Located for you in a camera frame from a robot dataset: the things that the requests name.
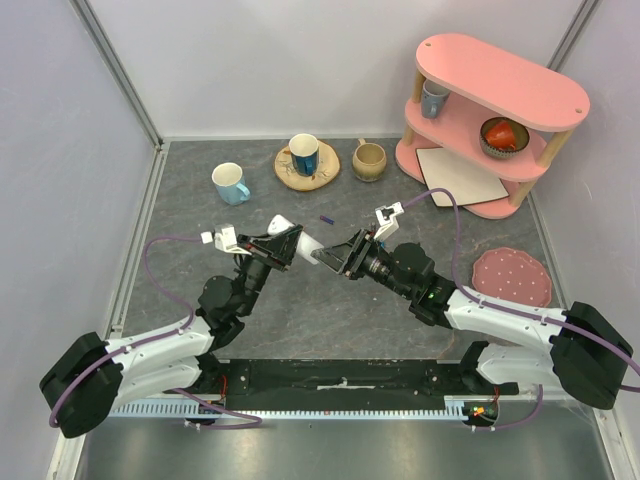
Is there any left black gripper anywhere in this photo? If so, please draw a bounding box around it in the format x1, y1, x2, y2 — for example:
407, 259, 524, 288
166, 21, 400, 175
236, 224, 305, 316

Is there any white remote control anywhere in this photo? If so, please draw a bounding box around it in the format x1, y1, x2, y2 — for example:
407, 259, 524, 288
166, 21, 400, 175
267, 214, 324, 265

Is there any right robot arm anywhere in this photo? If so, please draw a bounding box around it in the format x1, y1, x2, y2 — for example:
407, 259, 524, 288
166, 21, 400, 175
309, 230, 633, 410

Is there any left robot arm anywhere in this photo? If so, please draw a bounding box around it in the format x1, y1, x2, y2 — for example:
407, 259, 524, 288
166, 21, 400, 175
39, 224, 303, 438

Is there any light blue mug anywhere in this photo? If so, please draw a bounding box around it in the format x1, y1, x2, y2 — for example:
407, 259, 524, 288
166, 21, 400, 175
211, 162, 251, 206

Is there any beige floral plate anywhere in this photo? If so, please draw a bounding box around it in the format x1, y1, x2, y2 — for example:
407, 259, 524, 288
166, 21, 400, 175
273, 140, 341, 192

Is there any dark blue mug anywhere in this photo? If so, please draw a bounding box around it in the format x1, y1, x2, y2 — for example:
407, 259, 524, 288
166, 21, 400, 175
288, 133, 319, 177

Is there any beige ceramic mug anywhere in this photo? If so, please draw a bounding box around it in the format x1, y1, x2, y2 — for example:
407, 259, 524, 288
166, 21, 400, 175
352, 138, 387, 183

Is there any white square board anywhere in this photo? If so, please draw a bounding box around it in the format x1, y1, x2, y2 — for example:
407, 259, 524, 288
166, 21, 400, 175
416, 148, 508, 206

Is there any pink dotted plate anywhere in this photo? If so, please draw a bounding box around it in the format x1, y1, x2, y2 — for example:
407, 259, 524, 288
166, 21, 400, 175
472, 247, 553, 307

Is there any grey-blue mug on shelf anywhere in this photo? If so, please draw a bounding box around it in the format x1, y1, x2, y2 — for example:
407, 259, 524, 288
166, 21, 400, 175
421, 80, 450, 119

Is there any pink three-tier shelf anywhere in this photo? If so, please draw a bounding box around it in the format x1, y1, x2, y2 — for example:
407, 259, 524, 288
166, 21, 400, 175
395, 33, 590, 220

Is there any grey patterned bowl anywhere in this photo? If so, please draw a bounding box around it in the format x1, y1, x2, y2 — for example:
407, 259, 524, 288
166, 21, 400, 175
479, 117, 530, 160

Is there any orange cup in bowl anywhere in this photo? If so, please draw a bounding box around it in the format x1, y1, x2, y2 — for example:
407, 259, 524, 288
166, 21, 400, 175
484, 120, 516, 150

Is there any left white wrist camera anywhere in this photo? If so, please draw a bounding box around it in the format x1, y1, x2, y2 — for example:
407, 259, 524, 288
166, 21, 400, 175
200, 224, 244, 254

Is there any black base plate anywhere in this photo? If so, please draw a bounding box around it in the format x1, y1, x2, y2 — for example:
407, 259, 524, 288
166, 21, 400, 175
187, 359, 519, 409

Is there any grey cable duct rail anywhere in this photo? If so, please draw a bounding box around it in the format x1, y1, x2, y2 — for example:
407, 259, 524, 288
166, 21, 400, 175
108, 397, 489, 423

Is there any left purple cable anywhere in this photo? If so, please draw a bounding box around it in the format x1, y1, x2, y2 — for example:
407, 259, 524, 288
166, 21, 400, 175
48, 235, 204, 429

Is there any purple cable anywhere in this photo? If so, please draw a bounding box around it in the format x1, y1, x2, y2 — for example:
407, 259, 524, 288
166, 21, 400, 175
48, 235, 204, 429
402, 187, 640, 391

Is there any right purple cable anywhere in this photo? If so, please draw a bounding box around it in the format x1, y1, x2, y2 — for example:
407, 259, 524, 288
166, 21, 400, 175
402, 187, 640, 391

